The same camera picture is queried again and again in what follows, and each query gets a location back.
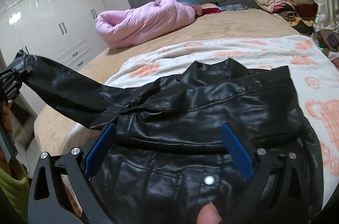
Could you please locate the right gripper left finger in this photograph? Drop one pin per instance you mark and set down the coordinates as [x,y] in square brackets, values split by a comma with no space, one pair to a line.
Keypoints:
[48,200]

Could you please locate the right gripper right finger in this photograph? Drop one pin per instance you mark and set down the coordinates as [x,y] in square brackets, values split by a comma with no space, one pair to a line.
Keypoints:
[276,192]

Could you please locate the black leather jacket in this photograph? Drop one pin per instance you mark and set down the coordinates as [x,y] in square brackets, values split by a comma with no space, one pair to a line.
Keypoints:
[167,159]

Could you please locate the basket of clothes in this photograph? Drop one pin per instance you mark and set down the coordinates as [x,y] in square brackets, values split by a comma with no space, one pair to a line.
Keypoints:
[327,42]

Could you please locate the pile of folded clothes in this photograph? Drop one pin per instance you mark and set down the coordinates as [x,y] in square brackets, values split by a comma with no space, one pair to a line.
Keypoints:
[300,14]

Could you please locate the right hand thumb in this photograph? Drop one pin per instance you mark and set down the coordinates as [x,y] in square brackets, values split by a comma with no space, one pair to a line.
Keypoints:
[208,215]

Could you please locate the tan bed sheet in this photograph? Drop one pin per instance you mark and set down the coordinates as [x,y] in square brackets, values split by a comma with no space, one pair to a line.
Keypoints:
[210,39]

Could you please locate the white glossy wardrobe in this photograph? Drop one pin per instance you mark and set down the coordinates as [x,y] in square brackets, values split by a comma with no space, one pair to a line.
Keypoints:
[62,30]

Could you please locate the pink puffy quilt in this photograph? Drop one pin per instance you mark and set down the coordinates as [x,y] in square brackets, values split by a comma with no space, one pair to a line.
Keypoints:
[132,27]

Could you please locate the white peach patterned blanket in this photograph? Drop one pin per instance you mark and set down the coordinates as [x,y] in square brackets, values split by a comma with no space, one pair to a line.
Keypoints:
[314,76]

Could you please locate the blue patterned cloth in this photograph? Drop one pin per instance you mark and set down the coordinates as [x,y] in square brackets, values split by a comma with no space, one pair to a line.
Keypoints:
[233,7]

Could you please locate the red folded cloth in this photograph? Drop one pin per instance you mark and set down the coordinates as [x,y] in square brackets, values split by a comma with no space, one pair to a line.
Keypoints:
[210,8]

